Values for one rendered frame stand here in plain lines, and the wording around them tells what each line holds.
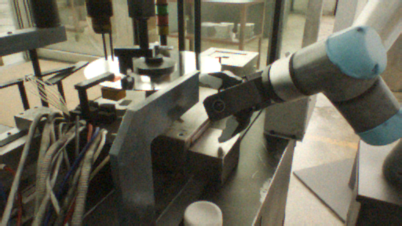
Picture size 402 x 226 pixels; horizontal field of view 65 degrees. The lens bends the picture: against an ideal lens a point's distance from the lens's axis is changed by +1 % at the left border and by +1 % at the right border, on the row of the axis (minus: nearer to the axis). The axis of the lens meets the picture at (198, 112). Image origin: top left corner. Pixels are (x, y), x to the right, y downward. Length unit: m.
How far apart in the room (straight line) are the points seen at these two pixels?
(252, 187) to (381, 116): 0.30
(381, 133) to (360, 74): 0.11
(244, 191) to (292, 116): 0.27
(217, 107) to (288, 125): 0.38
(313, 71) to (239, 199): 0.31
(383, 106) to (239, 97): 0.21
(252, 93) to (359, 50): 0.18
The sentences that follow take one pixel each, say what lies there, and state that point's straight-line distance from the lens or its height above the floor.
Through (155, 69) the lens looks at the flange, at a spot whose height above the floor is 0.96.
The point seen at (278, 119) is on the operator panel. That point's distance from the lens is 0.86.
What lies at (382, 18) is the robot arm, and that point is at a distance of 0.62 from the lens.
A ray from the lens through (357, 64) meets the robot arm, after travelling 0.46.
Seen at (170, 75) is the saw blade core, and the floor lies 0.95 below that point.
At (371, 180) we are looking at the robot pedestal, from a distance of 0.79.
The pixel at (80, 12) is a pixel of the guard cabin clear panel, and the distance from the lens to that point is 1.57.
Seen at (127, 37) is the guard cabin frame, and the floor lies 0.90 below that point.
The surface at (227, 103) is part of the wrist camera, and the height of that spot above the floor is 0.96.
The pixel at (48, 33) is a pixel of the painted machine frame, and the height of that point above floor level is 1.03.
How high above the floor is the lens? 1.17
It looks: 25 degrees down
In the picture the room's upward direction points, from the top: straight up
